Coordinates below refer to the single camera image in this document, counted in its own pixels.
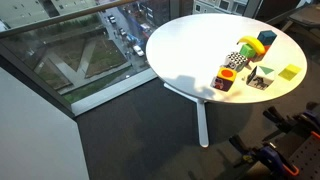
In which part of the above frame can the multicolor picture block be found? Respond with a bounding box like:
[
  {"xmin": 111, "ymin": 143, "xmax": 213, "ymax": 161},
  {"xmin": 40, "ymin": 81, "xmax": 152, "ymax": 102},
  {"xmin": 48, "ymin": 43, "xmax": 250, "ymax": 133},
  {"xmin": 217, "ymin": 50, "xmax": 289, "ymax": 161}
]
[{"xmin": 210, "ymin": 66, "xmax": 238, "ymax": 93}]

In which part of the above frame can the black and white patterned block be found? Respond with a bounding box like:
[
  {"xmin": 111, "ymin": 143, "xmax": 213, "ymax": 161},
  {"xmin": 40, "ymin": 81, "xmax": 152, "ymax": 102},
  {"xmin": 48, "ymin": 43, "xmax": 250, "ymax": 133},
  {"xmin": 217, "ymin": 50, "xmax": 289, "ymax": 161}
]
[{"xmin": 223, "ymin": 51, "xmax": 250, "ymax": 73}]

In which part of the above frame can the white block with green triangle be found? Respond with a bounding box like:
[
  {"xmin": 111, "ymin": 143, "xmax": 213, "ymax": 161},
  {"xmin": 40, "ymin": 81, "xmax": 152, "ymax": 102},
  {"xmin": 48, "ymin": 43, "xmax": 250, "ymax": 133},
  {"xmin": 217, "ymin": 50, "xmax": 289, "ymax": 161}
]
[{"xmin": 246, "ymin": 65, "xmax": 276, "ymax": 91}]

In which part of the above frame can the orange red block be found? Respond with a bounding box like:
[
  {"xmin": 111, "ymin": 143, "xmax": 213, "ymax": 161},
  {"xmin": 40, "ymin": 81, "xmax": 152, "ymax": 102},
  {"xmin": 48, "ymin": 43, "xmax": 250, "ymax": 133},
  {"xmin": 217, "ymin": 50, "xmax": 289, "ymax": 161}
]
[{"xmin": 251, "ymin": 44, "xmax": 271, "ymax": 63}]

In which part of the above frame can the yellow green flat block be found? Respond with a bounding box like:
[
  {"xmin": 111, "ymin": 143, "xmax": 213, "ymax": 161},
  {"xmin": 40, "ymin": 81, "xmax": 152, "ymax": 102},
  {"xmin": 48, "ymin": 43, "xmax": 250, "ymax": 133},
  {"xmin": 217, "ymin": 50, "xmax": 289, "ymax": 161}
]
[{"xmin": 278, "ymin": 63, "xmax": 303, "ymax": 82}]

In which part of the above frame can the white window sill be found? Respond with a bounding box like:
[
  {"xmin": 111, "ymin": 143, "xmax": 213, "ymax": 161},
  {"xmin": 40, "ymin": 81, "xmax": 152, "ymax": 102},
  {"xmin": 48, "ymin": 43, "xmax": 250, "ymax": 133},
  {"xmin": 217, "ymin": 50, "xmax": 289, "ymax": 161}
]
[{"xmin": 70, "ymin": 68, "xmax": 158, "ymax": 117}]

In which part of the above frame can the white table base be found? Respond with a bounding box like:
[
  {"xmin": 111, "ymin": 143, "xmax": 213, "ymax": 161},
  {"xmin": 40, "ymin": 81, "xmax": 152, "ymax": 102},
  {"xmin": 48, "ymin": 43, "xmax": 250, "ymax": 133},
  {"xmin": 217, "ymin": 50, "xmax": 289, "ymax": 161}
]
[{"xmin": 163, "ymin": 82, "xmax": 210, "ymax": 149}]

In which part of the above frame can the small green cube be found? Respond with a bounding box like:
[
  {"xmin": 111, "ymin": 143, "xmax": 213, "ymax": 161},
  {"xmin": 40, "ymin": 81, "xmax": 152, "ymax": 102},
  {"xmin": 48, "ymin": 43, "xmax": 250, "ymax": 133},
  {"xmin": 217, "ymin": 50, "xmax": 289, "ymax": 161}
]
[{"xmin": 239, "ymin": 43, "xmax": 257, "ymax": 59}]

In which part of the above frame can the yellow toy banana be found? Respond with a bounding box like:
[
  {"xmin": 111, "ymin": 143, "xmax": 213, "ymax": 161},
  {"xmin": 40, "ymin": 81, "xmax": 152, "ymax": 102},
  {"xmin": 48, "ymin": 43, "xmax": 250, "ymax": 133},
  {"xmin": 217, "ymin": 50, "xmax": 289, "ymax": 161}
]
[{"xmin": 236, "ymin": 35, "xmax": 267, "ymax": 56}]

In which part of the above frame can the teal cube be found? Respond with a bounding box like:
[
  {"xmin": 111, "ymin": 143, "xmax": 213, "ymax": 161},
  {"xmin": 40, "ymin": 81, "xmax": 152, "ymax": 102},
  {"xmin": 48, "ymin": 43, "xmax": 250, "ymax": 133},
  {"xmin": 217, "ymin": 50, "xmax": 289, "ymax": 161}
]
[{"xmin": 256, "ymin": 29, "xmax": 278, "ymax": 47}]

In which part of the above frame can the wooden handrail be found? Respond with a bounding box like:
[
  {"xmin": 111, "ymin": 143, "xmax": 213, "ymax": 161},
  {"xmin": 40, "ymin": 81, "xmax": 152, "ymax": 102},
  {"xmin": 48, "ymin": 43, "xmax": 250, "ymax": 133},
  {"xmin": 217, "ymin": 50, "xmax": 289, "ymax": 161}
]
[{"xmin": 0, "ymin": 0, "xmax": 138, "ymax": 39}]

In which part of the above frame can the black clamp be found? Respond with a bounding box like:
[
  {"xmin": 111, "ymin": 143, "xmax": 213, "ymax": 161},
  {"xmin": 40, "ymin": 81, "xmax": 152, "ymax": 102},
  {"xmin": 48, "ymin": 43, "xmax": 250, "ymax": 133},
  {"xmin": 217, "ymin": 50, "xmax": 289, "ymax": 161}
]
[{"xmin": 262, "ymin": 101, "xmax": 320, "ymax": 141}]

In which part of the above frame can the blue and orange clamp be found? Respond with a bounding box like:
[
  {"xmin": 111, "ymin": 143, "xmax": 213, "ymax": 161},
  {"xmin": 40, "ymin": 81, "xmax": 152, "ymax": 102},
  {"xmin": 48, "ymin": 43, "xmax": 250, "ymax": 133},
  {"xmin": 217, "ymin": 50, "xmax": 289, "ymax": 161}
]
[{"xmin": 229, "ymin": 134, "xmax": 301, "ymax": 178}]

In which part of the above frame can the black perforated board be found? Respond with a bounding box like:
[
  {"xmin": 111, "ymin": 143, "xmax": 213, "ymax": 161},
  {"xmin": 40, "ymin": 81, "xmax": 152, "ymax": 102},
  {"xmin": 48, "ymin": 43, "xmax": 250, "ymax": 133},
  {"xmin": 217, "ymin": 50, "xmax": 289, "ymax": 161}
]
[{"xmin": 288, "ymin": 132, "xmax": 320, "ymax": 180}]

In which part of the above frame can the dark chair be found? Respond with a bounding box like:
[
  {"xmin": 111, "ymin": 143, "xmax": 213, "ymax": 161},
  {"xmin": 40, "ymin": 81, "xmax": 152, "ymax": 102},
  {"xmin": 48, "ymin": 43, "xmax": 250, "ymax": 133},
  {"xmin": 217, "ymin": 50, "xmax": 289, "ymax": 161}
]
[{"xmin": 280, "ymin": 3, "xmax": 320, "ymax": 34}]

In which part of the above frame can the dark window frame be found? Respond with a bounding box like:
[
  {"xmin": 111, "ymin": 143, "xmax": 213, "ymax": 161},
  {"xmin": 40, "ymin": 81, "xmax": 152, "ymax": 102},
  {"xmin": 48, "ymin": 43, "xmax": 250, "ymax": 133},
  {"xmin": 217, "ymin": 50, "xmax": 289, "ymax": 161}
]
[{"xmin": 0, "ymin": 42, "xmax": 76, "ymax": 120}]

